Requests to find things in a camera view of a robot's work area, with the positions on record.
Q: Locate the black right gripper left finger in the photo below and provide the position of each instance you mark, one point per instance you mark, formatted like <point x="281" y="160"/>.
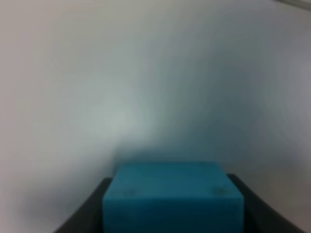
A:
<point x="89" y="216"/>

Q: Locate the blue cube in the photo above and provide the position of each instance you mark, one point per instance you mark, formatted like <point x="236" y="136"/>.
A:
<point x="172" y="197"/>

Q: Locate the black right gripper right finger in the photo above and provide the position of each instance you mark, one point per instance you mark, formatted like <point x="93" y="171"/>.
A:
<point x="259" y="217"/>

